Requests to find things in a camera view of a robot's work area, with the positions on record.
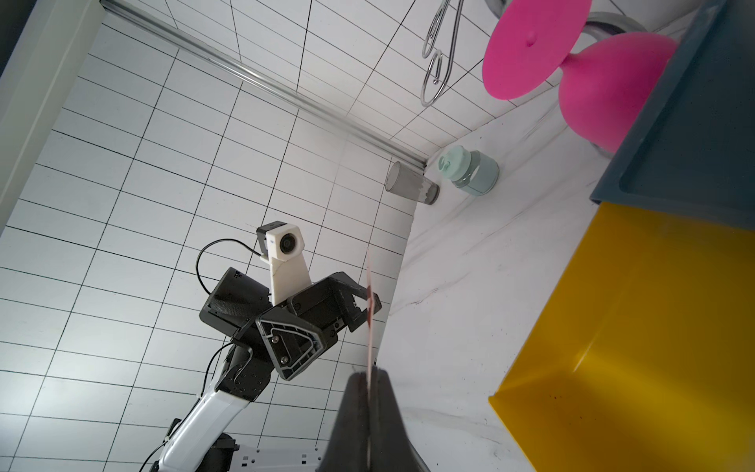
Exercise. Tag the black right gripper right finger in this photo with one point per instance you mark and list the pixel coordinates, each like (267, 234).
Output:
(390, 447)

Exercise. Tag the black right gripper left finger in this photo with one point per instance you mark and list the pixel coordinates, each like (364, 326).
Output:
(348, 447)

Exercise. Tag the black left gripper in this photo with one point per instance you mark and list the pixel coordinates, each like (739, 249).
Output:
(289, 336)

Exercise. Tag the red postcard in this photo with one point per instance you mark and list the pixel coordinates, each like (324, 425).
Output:
(370, 320)

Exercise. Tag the yellow top drawer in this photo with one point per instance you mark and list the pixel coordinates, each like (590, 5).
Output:
(643, 358)

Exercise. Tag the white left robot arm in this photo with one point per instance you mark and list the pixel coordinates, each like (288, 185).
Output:
(198, 442)

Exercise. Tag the teal drawer cabinet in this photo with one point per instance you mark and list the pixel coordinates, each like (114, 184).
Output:
(691, 149)

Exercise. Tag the mint green jar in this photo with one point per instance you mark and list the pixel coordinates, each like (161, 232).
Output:
(469, 171)

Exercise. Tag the pink silicone goblet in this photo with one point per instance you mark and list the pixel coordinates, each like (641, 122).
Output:
(603, 88)

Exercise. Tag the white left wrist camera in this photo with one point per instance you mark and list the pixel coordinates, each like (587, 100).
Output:
(282, 246)

